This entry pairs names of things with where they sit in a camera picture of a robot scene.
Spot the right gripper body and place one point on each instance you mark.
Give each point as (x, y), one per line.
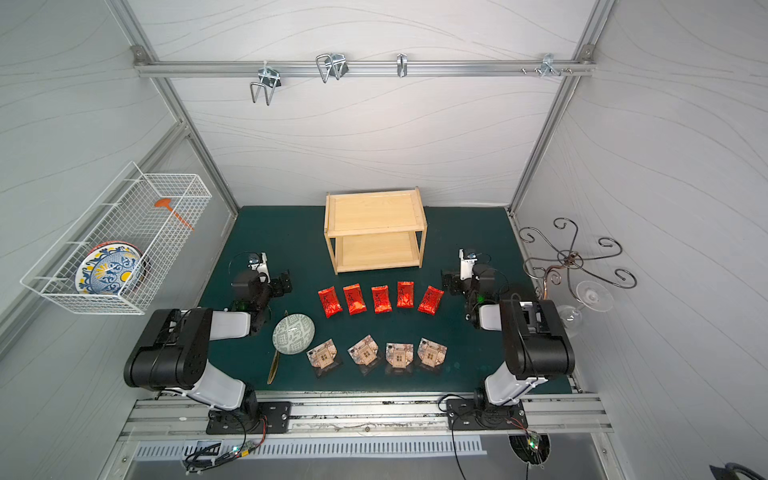
(454, 282)

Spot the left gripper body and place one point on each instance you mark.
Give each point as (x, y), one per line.
(278, 285)

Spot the red tea bag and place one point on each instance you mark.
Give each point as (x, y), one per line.
(330, 302)
(431, 301)
(354, 299)
(381, 299)
(405, 294)

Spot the brown tea bag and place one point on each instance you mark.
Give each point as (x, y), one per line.
(324, 358)
(399, 358)
(431, 355)
(366, 355)

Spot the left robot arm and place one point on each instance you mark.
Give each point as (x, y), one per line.
(172, 353)

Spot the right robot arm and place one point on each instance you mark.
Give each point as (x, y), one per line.
(535, 343)

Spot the wooden two-tier shelf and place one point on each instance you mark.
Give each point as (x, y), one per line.
(375, 230)

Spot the green patterned bowl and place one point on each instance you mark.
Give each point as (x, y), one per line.
(293, 334)

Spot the gold knife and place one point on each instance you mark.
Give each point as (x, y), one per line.
(274, 363)

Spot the metal scroll glass holder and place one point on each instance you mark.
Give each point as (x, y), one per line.
(546, 272)

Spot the green table mat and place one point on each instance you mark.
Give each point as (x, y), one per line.
(292, 238)

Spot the wine glass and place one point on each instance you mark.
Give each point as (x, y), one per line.
(590, 295)

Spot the orange spatula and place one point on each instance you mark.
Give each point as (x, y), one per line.
(165, 203)

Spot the blue yellow patterned plate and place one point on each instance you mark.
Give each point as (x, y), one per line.
(110, 269)

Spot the round floor port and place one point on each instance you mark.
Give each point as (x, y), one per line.
(531, 448)

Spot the white vent strip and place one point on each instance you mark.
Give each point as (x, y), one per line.
(316, 448)

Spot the metal double hook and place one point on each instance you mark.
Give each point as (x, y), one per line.
(267, 82)

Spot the metal clamp hook right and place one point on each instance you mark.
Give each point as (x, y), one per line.
(547, 68)

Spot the small metal hook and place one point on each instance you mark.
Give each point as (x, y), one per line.
(401, 65)

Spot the metal loop hook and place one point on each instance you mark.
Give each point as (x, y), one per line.
(331, 65)

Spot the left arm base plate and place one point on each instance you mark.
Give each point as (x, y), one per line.
(272, 417)

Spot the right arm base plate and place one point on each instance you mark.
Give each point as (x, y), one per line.
(468, 415)

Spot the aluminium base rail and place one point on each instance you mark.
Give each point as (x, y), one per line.
(364, 414)

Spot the white wire basket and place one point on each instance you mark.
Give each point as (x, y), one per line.
(123, 212)

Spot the aluminium top rail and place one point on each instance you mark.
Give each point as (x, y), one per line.
(357, 68)

